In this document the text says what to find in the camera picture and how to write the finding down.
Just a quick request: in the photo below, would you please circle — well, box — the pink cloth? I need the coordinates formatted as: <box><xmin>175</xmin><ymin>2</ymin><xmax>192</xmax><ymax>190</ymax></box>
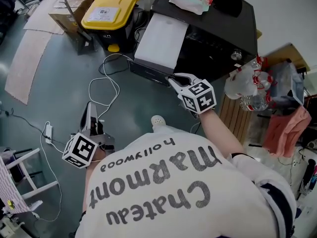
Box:
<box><xmin>262</xmin><ymin>105</ymin><xmax>312</xmax><ymax>158</ymax></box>

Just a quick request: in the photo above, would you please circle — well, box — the brown slatted wooden panel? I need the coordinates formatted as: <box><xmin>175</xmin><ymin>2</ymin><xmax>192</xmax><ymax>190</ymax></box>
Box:
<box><xmin>219</xmin><ymin>93</ymin><xmax>253</xmax><ymax>143</ymax></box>

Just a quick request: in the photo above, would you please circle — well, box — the black bin with yellow lid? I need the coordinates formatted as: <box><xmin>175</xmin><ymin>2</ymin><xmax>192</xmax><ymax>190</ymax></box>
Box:
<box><xmin>81</xmin><ymin>0</ymin><xmax>141</xmax><ymax>53</ymax></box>

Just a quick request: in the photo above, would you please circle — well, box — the pale cardboard sheet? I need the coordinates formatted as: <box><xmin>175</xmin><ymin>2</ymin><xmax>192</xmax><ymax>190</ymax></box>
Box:
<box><xmin>4</xmin><ymin>30</ymin><xmax>54</xmax><ymax>106</ymax></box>
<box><xmin>23</xmin><ymin>2</ymin><xmax>66</xmax><ymax>36</ymax></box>

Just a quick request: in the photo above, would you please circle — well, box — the white power strip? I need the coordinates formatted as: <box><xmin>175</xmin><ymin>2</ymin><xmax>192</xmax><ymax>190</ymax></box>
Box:
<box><xmin>45</xmin><ymin>121</ymin><xmax>53</xmax><ymax>145</ymax></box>

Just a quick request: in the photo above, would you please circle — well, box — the light trouser leg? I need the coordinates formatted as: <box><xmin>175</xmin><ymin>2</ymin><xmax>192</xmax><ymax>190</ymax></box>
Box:
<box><xmin>151</xmin><ymin>124</ymin><xmax>189</xmax><ymax>135</ymax></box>

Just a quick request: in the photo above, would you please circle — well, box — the white stool frame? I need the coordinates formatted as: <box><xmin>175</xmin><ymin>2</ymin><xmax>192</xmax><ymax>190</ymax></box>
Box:
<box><xmin>4</xmin><ymin>147</ymin><xmax>59</xmax><ymax>200</ymax></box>

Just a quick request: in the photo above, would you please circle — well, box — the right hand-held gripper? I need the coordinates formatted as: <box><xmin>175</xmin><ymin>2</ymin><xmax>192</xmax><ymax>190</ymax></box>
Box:
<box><xmin>165</xmin><ymin>72</ymin><xmax>217</xmax><ymax>115</ymax></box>

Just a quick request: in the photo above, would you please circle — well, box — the white cable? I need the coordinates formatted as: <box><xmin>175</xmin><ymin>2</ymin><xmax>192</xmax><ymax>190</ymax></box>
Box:
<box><xmin>88</xmin><ymin>53</ymin><xmax>139</xmax><ymax>120</ymax></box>
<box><xmin>39</xmin><ymin>132</ymin><xmax>62</xmax><ymax>222</ymax></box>

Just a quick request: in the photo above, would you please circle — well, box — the black cable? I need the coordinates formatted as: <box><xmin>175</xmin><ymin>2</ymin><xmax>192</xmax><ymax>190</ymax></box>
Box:
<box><xmin>98</xmin><ymin>55</ymin><xmax>131</xmax><ymax>76</ymax></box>
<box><xmin>0</xmin><ymin>107</ymin><xmax>66</xmax><ymax>146</ymax></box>

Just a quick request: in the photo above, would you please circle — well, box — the person's left forearm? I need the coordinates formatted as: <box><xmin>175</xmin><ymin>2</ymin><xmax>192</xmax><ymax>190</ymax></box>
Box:
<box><xmin>86</xmin><ymin>145</ymin><xmax>106</xmax><ymax>169</ymax></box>

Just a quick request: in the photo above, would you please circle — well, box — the grey blue plastic bag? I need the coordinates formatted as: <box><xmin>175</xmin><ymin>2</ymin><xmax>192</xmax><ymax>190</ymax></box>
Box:
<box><xmin>268</xmin><ymin>60</ymin><xmax>306</xmax><ymax>107</ymax></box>

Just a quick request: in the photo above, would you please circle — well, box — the grey metal stand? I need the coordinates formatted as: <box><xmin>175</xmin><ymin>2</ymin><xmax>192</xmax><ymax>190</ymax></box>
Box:
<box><xmin>59</xmin><ymin>0</ymin><xmax>99</xmax><ymax>57</ymax></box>

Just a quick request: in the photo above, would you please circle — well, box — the tan wooden board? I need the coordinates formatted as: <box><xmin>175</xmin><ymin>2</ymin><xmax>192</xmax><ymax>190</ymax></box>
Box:
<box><xmin>262</xmin><ymin>42</ymin><xmax>312</xmax><ymax>71</ymax></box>

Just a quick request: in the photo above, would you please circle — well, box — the white clog shoe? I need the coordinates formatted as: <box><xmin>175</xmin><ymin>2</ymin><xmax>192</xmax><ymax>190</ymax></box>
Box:
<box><xmin>150</xmin><ymin>115</ymin><xmax>166</xmax><ymax>127</ymax></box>

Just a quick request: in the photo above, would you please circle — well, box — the person's right forearm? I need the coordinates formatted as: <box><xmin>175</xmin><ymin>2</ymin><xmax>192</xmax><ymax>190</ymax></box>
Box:
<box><xmin>198</xmin><ymin>109</ymin><xmax>246</xmax><ymax>158</ymax></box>

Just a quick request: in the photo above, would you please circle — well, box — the white paper tray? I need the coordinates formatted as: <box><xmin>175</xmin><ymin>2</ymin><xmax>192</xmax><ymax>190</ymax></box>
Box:
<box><xmin>128</xmin><ymin>12</ymin><xmax>189</xmax><ymax>87</ymax></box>

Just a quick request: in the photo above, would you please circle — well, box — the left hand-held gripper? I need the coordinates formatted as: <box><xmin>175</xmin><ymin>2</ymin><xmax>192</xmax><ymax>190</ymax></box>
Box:
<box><xmin>61</xmin><ymin>101</ymin><xmax>116</xmax><ymax>170</ymax></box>

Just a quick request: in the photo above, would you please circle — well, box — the black cloth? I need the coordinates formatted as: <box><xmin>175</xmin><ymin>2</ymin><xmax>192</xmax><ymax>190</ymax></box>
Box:
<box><xmin>212</xmin><ymin>0</ymin><xmax>243</xmax><ymax>18</ymax></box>

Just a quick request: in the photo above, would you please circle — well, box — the black printer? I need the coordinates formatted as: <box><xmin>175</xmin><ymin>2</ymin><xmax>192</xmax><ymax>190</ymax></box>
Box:
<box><xmin>151</xmin><ymin>0</ymin><xmax>258</xmax><ymax>88</ymax></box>

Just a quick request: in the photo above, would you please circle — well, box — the brown cardboard box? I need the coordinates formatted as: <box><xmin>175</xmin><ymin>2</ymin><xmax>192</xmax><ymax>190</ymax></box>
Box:
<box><xmin>48</xmin><ymin>0</ymin><xmax>100</xmax><ymax>36</ymax></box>

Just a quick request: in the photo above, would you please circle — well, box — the white printed t-shirt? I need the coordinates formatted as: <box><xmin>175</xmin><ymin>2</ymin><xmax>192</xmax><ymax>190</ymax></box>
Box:
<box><xmin>74</xmin><ymin>125</ymin><xmax>298</xmax><ymax>238</ymax></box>

